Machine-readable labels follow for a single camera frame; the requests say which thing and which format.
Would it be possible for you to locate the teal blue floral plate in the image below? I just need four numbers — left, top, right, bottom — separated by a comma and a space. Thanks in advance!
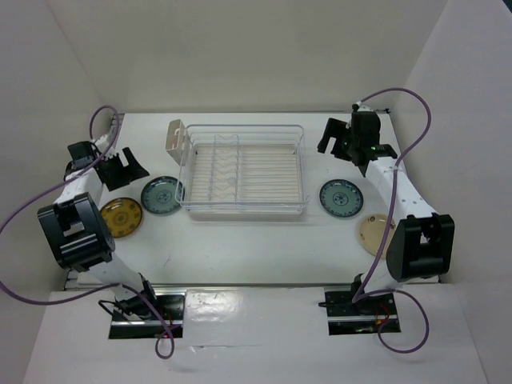
140, 176, 182, 216
319, 179, 364, 218

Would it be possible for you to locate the yellow patterned plate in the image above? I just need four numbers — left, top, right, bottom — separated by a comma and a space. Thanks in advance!
100, 197, 143, 238

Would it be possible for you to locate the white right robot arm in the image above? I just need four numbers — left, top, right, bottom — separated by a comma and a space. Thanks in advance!
102, 113, 448, 314

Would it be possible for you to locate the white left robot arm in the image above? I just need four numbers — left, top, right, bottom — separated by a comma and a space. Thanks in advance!
38, 142, 159, 320

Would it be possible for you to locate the beige cutlery holder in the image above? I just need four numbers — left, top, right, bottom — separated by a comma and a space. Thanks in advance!
165, 119, 190, 165

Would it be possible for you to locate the beige plate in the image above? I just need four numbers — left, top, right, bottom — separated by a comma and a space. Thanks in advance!
358, 214, 388, 257

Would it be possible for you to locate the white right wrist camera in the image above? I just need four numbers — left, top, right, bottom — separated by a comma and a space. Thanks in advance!
352, 102, 377, 114

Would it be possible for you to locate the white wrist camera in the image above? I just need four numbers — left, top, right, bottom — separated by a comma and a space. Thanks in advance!
92, 130, 117, 152
352, 102, 377, 114

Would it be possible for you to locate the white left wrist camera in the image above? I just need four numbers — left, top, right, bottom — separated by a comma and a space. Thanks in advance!
92, 130, 117, 152

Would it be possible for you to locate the white wire dish rack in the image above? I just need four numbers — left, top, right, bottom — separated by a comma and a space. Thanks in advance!
166, 121, 309, 215

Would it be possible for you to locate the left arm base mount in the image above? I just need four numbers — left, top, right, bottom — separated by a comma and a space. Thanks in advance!
98, 290, 186, 340

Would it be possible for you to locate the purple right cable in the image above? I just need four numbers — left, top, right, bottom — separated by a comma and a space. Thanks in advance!
351, 86, 433, 354

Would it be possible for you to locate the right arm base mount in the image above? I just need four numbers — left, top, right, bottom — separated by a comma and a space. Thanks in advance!
318, 286, 401, 336

